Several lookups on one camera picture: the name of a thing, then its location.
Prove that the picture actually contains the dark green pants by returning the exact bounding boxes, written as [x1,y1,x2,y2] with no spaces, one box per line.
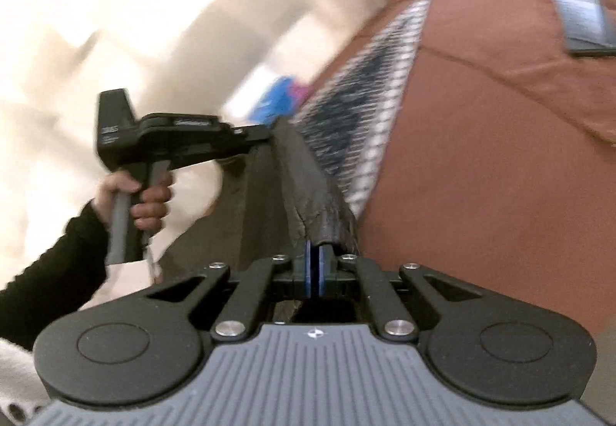
[159,118,362,326]

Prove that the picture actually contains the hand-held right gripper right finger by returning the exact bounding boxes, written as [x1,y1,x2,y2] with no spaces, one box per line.
[316,246,482,341]

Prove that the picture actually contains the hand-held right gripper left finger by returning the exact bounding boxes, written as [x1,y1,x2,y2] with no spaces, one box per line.
[144,243,316,339]

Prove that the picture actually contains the person's left hand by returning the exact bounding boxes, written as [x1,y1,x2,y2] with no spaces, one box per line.
[94,171,173,232]

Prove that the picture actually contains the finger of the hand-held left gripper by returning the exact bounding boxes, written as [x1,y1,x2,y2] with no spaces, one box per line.
[234,127,277,152]

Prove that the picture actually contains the blue patterned mat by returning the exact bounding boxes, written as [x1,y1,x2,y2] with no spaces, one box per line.
[289,0,434,215]

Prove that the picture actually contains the dark grey folded cloth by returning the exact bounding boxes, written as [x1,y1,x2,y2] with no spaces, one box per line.
[553,0,616,57]

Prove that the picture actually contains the blue tissue pack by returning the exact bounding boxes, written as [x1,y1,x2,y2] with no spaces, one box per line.
[250,76,313,124]

